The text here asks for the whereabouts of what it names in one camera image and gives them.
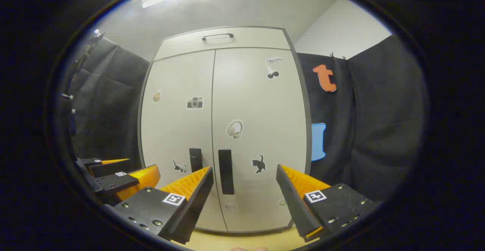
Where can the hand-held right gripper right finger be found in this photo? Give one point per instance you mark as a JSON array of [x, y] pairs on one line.
[[293, 205]]

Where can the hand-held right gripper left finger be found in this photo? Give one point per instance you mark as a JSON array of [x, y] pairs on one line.
[[197, 201]]

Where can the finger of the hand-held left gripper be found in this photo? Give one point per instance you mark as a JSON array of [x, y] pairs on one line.
[[113, 183], [110, 169]]

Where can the white double-door shoe cabinet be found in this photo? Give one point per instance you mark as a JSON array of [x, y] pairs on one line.
[[227, 39]]

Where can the white cabinet drawer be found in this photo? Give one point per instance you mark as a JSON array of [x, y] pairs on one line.
[[257, 39]]

